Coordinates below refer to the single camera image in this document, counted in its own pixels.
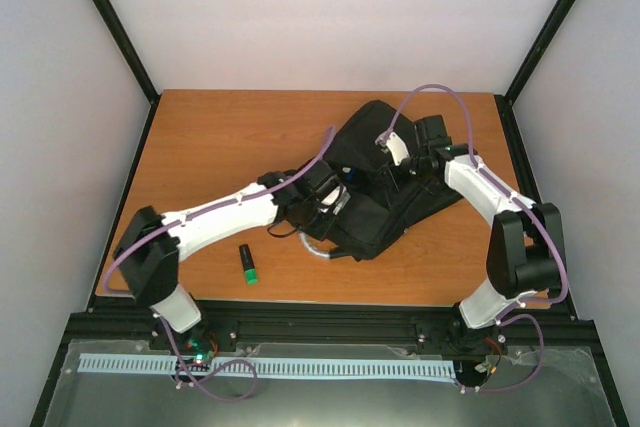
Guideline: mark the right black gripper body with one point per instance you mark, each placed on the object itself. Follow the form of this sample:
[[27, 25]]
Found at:
[[420, 166]]

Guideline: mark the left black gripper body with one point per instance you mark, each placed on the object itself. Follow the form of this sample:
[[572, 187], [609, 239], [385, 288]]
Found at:
[[308, 219]]

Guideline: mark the black student bag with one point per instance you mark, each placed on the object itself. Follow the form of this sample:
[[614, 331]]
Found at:
[[384, 203]]

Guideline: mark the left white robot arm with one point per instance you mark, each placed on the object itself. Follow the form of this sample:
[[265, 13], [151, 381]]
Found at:
[[154, 244]]

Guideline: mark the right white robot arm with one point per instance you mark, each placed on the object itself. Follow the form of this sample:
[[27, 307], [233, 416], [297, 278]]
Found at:
[[525, 254]]

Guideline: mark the green highlighter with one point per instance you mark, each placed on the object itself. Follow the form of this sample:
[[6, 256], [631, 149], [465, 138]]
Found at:
[[248, 264]]

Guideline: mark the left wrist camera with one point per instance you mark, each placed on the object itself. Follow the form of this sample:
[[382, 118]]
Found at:
[[335, 201]]

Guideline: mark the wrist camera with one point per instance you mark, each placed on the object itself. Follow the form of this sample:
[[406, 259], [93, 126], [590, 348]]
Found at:
[[392, 144], [335, 201]]

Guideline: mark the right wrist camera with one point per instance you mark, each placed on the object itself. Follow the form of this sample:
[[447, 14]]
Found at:
[[392, 144]]

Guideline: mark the silver bag handle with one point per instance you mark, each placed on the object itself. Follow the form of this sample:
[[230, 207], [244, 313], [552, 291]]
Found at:
[[315, 250]]

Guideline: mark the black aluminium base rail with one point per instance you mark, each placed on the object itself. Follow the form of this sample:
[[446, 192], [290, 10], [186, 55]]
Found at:
[[228, 325]]

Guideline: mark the right black frame post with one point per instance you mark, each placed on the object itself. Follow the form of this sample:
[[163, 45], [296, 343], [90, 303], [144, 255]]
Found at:
[[551, 26]]

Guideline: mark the black frame post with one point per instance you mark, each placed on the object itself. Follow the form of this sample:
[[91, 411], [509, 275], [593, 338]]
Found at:
[[551, 26], [114, 25]]

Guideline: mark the left black frame post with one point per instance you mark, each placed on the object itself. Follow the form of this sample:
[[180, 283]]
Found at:
[[114, 25]]

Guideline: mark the light blue cable duct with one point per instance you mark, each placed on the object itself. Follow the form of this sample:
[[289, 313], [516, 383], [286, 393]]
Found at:
[[271, 368]]

